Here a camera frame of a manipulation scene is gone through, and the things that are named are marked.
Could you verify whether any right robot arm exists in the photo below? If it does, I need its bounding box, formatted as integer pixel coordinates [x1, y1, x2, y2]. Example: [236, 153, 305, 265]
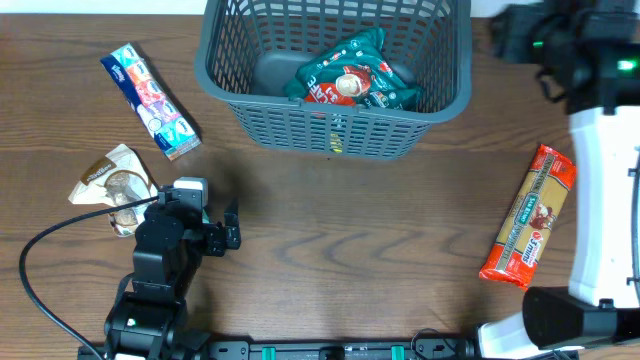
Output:
[476, 1, 639, 359]

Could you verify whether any green coffee bag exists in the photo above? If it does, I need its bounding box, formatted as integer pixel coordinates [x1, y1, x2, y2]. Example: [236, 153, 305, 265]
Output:
[284, 28, 422, 111]

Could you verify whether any beige snack pouch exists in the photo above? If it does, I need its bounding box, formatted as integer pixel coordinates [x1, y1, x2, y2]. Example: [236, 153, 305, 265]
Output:
[68, 144, 158, 207]

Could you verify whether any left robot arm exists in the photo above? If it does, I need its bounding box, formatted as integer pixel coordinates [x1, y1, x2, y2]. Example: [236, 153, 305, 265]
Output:
[104, 186, 241, 360]

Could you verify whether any Kleenex tissue pack strip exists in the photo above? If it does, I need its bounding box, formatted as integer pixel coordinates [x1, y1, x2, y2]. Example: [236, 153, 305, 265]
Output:
[100, 43, 201, 161]

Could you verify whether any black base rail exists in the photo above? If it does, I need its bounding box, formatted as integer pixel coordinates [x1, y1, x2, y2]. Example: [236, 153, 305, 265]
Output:
[77, 337, 579, 360]

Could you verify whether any grey plastic basket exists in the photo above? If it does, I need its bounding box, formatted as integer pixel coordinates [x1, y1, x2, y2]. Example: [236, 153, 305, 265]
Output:
[195, 0, 472, 159]

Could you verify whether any orange spaghetti pack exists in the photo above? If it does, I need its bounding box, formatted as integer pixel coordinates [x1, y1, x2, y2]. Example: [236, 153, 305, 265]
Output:
[479, 145, 577, 289]

